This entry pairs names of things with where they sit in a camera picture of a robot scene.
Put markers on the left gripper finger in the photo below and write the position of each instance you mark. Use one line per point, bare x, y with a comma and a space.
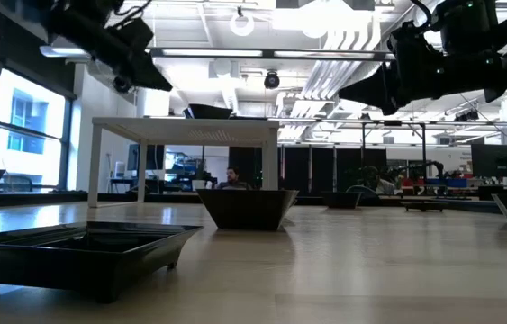
151, 69
149, 85

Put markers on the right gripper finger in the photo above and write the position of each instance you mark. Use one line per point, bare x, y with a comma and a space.
374, 81
381, 101

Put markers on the black leaf-shaped mini plate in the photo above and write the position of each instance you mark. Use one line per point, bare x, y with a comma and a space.
248, 118

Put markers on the black small square mini plate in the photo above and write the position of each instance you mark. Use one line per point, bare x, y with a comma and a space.
77, 270
424, 206

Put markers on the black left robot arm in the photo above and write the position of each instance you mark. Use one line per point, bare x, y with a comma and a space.
68, 11

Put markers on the black background robot arm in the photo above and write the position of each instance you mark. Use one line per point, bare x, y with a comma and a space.
437, 166

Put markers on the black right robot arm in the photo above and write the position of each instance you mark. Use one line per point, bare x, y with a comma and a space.
473, 27

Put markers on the white perforated metal shelf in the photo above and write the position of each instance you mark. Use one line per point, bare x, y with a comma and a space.
181, 128

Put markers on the overhead light bar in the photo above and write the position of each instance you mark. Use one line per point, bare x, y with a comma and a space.
212, 52

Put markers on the black metal gantry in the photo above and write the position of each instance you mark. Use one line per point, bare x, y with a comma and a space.
423, 148

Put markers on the black monitor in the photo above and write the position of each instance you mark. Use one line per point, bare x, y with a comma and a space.
154, 157
498, 160

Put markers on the person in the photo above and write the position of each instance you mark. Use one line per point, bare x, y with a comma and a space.
232, 177
377, 182

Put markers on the blue table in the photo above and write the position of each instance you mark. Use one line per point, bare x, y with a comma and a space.
446, 182

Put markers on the white plant pot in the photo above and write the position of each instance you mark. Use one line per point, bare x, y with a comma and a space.
198, 185

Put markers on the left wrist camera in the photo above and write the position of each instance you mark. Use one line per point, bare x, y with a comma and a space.
122, 84

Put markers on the black overhead camera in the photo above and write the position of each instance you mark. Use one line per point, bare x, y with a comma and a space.
272, 80

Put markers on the black partition wall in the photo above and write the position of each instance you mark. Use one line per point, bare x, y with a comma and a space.
298, 168

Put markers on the black aluminium table frame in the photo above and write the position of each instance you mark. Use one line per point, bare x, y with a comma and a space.
55, 197

